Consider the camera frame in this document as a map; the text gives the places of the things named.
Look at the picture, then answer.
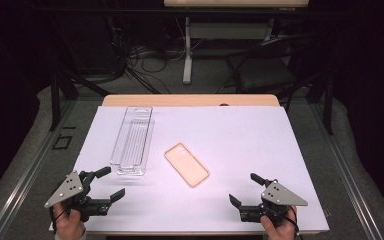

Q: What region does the beige phone case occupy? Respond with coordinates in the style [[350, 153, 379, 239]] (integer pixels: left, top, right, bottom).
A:
[[163, 142, 211, 188]]

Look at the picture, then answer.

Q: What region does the black chair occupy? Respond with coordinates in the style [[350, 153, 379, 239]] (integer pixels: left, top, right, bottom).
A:
[[225, 32, 318, 95]]

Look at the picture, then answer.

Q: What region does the aluminium floor rail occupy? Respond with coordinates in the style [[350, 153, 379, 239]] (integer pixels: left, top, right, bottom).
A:
[[0, 99, 78, 240], [309, 103, 384, 240]]

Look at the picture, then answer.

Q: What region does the person's right hand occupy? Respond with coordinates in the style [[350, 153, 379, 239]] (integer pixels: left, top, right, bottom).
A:
[[260, 206, 298, 240]]

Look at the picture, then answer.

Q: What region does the left hand-held gripper black cable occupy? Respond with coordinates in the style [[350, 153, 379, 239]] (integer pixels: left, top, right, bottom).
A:
[[49, 208, 72, 233]]

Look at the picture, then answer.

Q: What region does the wooden table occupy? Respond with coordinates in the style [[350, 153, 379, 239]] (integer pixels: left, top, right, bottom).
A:
[[48, 94, 330, 236]]

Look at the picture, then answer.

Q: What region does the white-legged desk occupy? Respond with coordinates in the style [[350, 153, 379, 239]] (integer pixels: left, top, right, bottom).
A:
[[163, 0, 310, 85]]

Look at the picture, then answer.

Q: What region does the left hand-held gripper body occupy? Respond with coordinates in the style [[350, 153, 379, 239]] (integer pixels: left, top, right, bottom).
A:
[[44, 170, 113, 223]]

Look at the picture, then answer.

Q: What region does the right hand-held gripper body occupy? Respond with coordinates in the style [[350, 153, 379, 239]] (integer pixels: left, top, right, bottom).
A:
[[239, 179, 309, 226]]

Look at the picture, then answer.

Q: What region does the bundle of floor cables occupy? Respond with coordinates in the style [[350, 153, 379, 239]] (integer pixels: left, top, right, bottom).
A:
[[105, 15, 208, 95]]

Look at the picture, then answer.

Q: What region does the person's left hand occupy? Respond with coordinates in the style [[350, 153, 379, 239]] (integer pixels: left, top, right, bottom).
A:
[[52, 202, 87, 240]]

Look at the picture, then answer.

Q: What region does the right hand-held gripper black cable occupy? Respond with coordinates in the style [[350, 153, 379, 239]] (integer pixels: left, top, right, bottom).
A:
[[288, 205, 304, 240]]

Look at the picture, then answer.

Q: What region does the hand-held gripper black cable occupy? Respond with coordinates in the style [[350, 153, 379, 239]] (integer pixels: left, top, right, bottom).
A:
[[49, 208, 72, 233], [288, 205, 304, 240]]

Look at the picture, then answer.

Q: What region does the white table mat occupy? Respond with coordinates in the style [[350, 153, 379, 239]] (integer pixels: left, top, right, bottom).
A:
[[48, 105, 330, 233]]

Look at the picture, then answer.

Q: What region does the black metal stand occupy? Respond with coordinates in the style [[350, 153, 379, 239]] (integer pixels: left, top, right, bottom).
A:
[[48, 71, 112, 132], [280, 70, 335, 136]]

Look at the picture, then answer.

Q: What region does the clear plastic tray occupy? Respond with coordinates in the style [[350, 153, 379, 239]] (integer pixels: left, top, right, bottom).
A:
[[109, 106, 156, 177]]

